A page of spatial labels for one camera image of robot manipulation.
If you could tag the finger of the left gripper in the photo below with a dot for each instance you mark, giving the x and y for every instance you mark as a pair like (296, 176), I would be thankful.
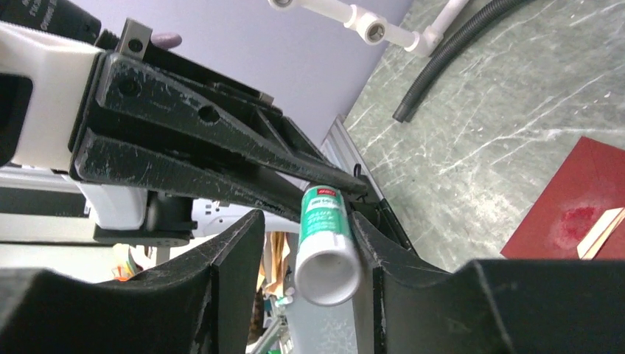
(100, 159)
(207, 123)

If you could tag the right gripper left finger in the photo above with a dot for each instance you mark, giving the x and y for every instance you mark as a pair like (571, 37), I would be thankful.
(198, 302)

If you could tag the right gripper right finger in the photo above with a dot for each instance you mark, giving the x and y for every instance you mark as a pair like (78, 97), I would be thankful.
(405, 305)

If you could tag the tan letter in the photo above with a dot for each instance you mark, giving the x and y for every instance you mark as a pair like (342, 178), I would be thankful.
(591, 243)

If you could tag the green glue stick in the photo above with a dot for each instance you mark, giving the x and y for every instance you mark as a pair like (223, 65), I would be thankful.
(328, 269)

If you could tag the red envelope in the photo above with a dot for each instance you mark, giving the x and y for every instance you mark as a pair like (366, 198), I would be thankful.
(589, 182)

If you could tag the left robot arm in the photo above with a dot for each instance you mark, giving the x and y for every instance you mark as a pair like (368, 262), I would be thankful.
(49, 56)

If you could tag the white pvc pipe frame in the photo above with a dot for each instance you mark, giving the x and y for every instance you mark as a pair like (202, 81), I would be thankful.
(374, 29)

